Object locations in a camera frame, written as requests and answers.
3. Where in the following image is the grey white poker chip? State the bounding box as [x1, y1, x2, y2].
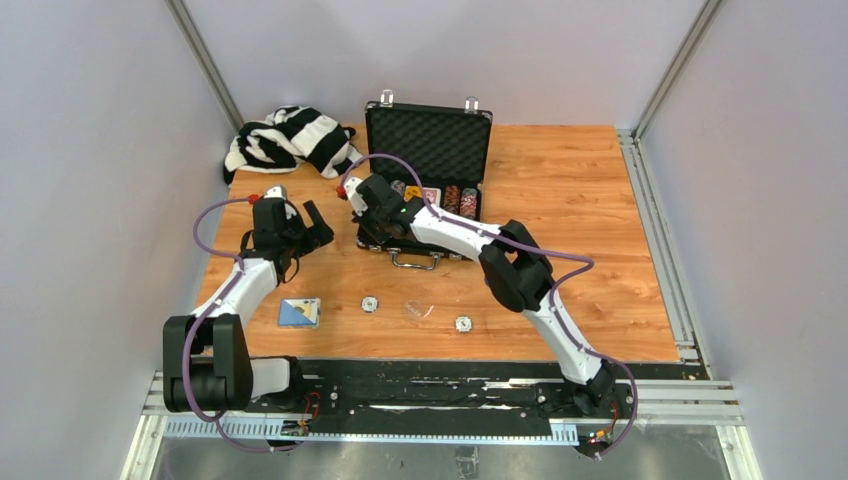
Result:
[454, 316, 473, 333]
[361, 296, 379, 313]

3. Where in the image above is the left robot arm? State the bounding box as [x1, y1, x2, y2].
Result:
[163, 192, 334, 421]

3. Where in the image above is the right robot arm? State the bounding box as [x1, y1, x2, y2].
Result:
[339, 174, 615, 417]

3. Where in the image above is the black poker set case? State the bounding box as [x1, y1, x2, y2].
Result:
[356, 100, 494, 272]

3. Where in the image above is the yellow big blind button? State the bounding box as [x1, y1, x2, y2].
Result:
[404, 186, 423, 201]

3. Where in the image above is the red playing card deck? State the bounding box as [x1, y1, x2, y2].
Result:
[422, 187, 442, 206]

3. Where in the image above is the orange black chip row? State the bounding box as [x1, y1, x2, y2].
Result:
[442, 185, 461, 214]

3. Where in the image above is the blue card deck box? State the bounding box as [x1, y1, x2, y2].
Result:
[277, 297, 321, 328]

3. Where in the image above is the red green chip row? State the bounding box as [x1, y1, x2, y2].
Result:
[459, 188, 478, 220]

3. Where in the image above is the black white striped cloth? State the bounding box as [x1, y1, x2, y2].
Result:
[222, 105, 362, 185]

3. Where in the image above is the clear dealer button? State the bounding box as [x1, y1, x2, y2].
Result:
[401, 300, 434, 322]

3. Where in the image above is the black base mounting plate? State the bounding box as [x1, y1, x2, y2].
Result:
[242, 358, 637, 439]

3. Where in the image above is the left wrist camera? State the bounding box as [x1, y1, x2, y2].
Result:
[262, 185, 288, 200]

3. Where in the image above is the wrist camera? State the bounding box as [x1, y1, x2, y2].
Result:
[343, 176, 368, 217]
[262, 185, 288, 200]

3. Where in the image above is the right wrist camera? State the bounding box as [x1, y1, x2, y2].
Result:
[343, 176, 368, 217]

